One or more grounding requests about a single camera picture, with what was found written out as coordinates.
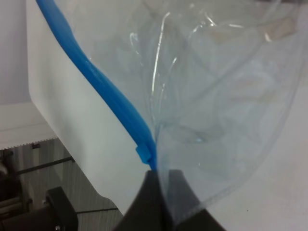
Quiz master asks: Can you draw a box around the clear zip bag blue seal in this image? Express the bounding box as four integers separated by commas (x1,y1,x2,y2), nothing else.
37,0,308,211

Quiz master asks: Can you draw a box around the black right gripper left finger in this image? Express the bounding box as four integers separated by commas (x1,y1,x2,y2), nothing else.
113,170,173,231

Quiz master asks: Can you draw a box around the black mount bracket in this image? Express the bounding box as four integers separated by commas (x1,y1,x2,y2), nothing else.
30,187,78,231

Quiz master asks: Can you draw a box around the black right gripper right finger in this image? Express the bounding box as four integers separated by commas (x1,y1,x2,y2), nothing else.
167,170,225,231

